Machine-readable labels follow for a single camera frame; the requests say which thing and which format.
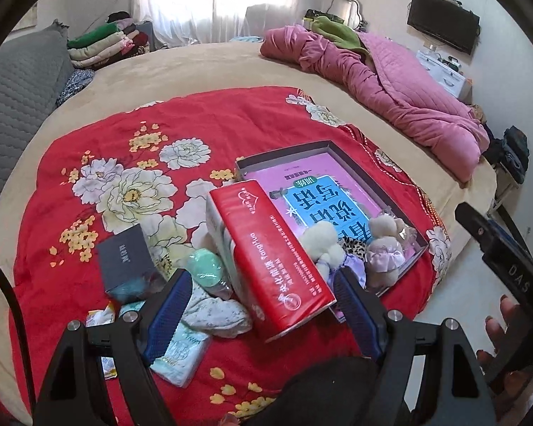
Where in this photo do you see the red tissue pack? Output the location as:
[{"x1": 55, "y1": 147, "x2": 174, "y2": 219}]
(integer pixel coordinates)
[{"x1": 205, "y1": 181, "x2": 337, "y2": 343}]

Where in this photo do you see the white dresser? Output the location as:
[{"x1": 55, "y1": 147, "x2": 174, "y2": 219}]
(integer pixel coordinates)
[{"x1": 415, "y1": 49, "x2": 472, "y2": 98}]

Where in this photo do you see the black wall television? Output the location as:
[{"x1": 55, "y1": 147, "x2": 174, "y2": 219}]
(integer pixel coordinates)
[{"x1": 406, "y1": 0, "x2": 481, "y2": 56}]

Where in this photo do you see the pink picture book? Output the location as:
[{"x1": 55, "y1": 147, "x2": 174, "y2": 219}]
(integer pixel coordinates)
[{"x1": 251, "y1": 151, "x2": 420, "y2": 276}]

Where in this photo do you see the yellow snack packet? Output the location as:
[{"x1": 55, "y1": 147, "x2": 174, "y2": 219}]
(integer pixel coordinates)
[{"x1": 86, "y1": 301, "x2": 118, "y2": 380}]

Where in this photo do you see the grey upholstered chair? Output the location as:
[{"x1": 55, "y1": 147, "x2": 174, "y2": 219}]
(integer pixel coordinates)
[{"x1": 246, "y1": 4, "x2": 290, "y2": 40}]

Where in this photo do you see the person's right hand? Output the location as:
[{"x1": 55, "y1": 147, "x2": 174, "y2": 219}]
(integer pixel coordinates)
[{"x1": 476, "y1": 295, "x2": 522, "y2": 369}]

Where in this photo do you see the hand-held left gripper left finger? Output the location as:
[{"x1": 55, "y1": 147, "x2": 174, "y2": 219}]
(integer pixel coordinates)
[{"x1": 33, "y1": 270, "x2": 194, "y2": 426}]

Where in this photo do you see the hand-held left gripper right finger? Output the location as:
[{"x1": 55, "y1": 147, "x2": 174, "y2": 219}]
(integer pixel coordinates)
[{"x1": 332, "y1": 267, "x2": 498, "y2": 426}]

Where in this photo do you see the green powder puff in bag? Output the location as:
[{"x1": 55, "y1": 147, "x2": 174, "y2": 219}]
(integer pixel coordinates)
[{"x1": 189, "y1": 248, "x2": 234, "y2": 298}]

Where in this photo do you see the red floral blanket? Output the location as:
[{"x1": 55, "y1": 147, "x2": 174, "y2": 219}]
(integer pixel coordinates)
[{"x1": 0, "y1": 86, "x2": 451, "y2": 426}]

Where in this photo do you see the person's black pants leg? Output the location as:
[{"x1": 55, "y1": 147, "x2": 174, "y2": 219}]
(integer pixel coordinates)
[{"x1": 228, "y1": 355, "x2": 383, "y2": 426}]

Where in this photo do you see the white framed mirror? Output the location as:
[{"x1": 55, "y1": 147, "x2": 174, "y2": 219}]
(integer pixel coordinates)
[{"x1": 328, "y1": 0, "x2": 366, "y2": 32}]

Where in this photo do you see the white curtain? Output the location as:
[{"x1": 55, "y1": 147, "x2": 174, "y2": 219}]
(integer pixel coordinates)
[{"x1": 131, "y1": 0, "x2": 325, "y2": 47}]

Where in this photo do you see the floral cloth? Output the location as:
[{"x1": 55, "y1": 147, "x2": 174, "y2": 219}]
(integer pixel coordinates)
[{"x1": 181, "y1": 295, "x2": 254, "y2": 339}]

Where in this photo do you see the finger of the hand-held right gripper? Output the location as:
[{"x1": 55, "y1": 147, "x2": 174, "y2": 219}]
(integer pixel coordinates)
[{"x1": 454, "y1": 202, "x2": 517, "y2": 263}]

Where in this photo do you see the purple bow plush toy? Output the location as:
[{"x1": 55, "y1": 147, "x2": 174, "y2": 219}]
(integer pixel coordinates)
[{"x1": 326, "y1": 257, "x2": 367, "y2": 289}]

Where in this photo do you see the grey cardboard box tray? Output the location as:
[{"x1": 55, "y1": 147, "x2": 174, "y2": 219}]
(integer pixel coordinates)
[{"x1": 235, "y1": 140, "x2": 429, "y2": 324}]

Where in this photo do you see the pink quilt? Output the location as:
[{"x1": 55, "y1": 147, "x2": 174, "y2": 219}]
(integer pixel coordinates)
[{"x1": 260, "y1": 24, "x2": 491, "y2": 182}]

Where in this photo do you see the pale blue wipes packet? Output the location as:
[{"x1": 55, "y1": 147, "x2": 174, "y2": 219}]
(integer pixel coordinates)
[{"x1": 150, "y1": 315, "x2": 211, "y2": 389}]

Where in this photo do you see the plush toy with pink skirt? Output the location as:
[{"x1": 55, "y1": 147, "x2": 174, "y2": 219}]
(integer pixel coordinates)
[{"x1": 365, "y1": 214, "x2": 411, "y2": 291}]

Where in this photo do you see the leopard print hair bow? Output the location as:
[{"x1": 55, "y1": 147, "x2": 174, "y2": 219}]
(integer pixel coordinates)
[{"x1": 338, "y1": 236, "x2": 374, "y2": 259}]

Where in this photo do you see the green cloth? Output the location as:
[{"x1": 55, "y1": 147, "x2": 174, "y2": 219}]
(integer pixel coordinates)
[{"x1": 311, "y1": 15, "x2": 374, "y2": 60}]

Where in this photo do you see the grey quilted headboard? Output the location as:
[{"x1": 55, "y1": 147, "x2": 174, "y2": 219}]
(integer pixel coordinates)
[{"x1": 0, "y1": 22, "x2": 74, "y2": 231}]

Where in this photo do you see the blue patterned pillow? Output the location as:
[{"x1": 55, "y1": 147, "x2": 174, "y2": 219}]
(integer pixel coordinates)
[{"x1": 55, "y1": 69, "x2": 94, "y2": 107}]

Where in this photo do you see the dark bag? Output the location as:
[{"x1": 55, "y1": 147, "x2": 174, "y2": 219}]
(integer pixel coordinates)
[{"x1": 497, "y1": 126, "x2": 530, "y2": 185}]

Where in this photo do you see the stack of folded clothes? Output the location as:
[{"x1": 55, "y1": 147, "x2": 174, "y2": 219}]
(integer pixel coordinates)
[{"x1": 66, "y1": 11, "x2": 154, "y2": 69}]

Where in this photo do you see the teal textured sponge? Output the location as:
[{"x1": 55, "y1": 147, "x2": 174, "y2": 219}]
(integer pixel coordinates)
[{"x1": 109, "y1": 273, "x2": 165, "y2": 305}]

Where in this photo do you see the dark grey small box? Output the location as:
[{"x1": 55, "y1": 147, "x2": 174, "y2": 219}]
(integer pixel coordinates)
[{"x1": 97, "y1": 223, "x2": 167, "y2": 296}]

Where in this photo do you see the white plush toy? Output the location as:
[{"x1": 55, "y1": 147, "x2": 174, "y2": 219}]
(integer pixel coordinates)
[{"x1": 301, "y1": 221, "x2": 351, "y2": 278}]

